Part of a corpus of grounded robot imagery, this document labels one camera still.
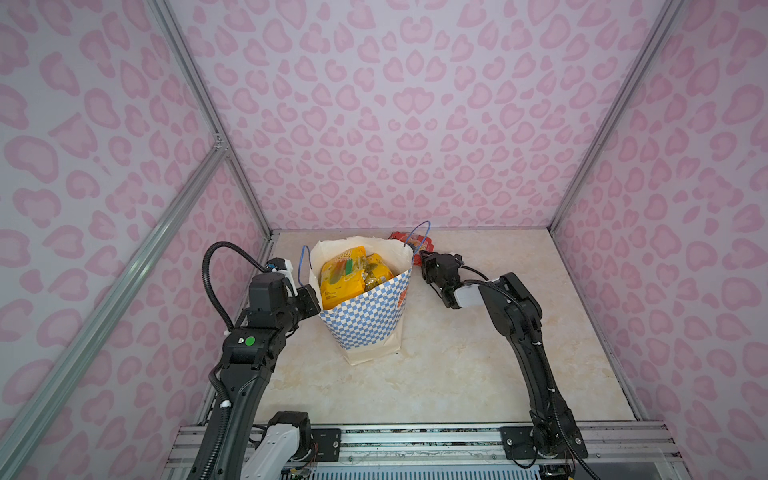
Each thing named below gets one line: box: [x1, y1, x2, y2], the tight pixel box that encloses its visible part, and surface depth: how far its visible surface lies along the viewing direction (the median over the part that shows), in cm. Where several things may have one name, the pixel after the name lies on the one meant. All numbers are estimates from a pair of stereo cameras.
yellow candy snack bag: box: [363, 253, 394, 292], surface depth 85 cm
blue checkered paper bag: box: [310, 236, 413, 365], surface depth 78 cm
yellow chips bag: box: [319, 246, 367, 310], surface depth 82 cm
